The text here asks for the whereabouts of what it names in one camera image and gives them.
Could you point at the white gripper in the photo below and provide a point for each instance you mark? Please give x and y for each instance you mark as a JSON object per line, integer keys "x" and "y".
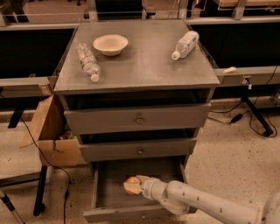
{"x": 150, "y": 185}

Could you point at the red apple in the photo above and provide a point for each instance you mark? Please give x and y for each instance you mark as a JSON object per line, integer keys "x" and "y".
{"x": 132, "y": 179}

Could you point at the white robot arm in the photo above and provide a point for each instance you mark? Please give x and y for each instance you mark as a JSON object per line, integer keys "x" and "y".
{"x": 177, "y": 197}

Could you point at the grey open bottom drawer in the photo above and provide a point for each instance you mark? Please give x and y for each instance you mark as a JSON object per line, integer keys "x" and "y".
{"x": 112, "y": 203}

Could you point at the grey middle drawer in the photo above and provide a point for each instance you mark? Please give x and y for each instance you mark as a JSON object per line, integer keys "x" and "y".
{"x": 137, "y": 149}

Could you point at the grey top drawer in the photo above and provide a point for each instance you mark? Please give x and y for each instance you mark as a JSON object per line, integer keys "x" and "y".
{"x": 111, "y": 120}

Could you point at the grey three-drawer cabinet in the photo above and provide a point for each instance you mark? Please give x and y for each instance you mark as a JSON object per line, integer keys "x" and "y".
{"x": 142, "y": 75}

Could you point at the brown cardboard box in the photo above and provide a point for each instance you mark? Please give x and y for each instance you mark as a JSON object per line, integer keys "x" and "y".
{"x": 46, "y": 129}

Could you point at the black table leg left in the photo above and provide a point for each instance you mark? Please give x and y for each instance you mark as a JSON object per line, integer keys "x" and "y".
{"x": 39, "y": 206}

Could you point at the clear bottle left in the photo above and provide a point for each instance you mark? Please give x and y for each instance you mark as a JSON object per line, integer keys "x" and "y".
{"x": 88, "y": 62}

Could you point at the clear bottle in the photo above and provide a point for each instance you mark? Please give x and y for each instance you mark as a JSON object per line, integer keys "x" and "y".
{"x": 185, "y": 45}
{"x": 88, "y": 62}

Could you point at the grey tripod leg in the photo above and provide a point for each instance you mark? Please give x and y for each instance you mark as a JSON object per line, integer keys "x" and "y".
{"x": 6, "y": 200}

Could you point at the white paper bowl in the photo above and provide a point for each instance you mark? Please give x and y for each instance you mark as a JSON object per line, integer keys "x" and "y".
{"x": 110, "y": 45}

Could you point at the small yellow foam piece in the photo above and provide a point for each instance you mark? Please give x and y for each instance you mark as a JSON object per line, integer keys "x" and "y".
{"x": 229, "y": 70}

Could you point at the clear bottle right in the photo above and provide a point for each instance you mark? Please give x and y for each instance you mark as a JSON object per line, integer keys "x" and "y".
{"x": 185, "y": 45}

